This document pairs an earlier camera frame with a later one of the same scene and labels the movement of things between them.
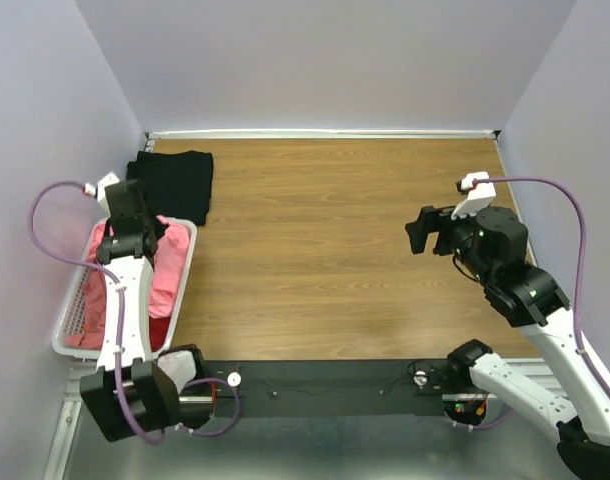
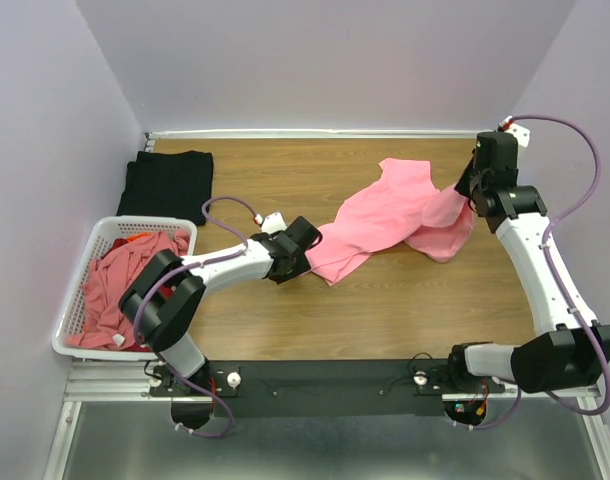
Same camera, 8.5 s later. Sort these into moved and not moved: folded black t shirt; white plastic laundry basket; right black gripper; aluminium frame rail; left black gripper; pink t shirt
Moved: left black gripper; right black gripper; pink t shirt
Not moved: aluminium frame rail; folded black t shirt; white plastic laundry basket
